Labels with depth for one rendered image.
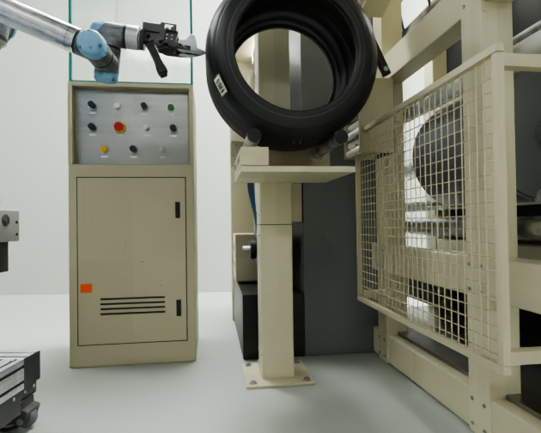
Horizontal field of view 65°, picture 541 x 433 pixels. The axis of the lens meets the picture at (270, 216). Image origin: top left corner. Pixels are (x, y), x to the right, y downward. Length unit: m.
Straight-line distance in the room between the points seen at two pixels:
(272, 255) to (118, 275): 0.72
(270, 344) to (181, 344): 0.48
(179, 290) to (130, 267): 0.24
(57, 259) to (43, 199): 0.57
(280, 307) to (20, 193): 3.30
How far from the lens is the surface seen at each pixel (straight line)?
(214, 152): 4.02
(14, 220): 1.45
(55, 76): 4.62
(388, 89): 1.84
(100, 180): 2.06
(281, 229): 1.71
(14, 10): 1.52
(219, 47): 1.43
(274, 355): 1.78
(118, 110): 2.15
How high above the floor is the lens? 0.63
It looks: 1 degrees up
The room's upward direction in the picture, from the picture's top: 1 degrees counter-clockwise
